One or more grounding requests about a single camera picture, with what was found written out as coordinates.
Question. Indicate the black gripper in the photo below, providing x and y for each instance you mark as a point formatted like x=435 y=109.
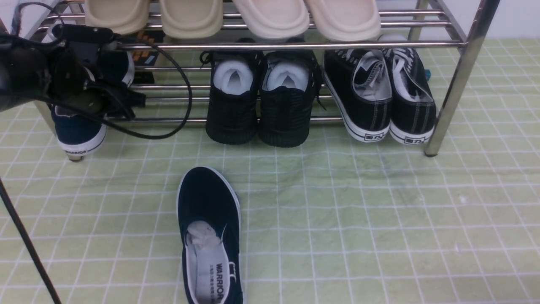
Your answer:
x=90 y=75

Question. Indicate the cream slipper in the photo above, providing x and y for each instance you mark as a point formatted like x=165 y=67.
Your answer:
x=346 y=20
x=274 y=19

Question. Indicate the navy slip-on shoe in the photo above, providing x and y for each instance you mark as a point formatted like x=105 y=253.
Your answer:
x=78 y=136
x=208 y=212

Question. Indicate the black canvas sneaker right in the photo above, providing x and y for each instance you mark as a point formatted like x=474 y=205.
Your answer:
x=413 y=108

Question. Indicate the black orange book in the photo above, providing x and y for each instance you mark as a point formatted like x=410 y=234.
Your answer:
x=147 y=58

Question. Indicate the beige slipper far left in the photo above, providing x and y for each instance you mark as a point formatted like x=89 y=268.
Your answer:
x=121 y=16

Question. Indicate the black mesh sneaker left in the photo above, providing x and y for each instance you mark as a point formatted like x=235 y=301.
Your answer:
x=235 y=78

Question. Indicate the black mesh sneaker right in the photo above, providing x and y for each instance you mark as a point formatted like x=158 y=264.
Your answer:
x=291 y=82

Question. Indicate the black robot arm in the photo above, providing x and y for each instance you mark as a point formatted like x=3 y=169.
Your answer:
x=26 y=72

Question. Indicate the beige slipper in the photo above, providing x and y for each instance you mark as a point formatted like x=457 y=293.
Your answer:
x=121 y=16
x=190 y=19

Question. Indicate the black canvas sneaker left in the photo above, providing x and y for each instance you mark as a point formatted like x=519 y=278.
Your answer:
x=359 y=82

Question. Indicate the black canvas sneaker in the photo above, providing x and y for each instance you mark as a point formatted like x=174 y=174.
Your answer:
x=413 y=108
x=359 y=82

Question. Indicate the black mesh sneaker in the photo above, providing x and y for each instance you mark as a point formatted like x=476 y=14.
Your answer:
x=235 y=78
x=291 y=82

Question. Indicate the black tripod leg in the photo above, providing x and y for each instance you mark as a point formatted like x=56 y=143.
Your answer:
x=10 y=208

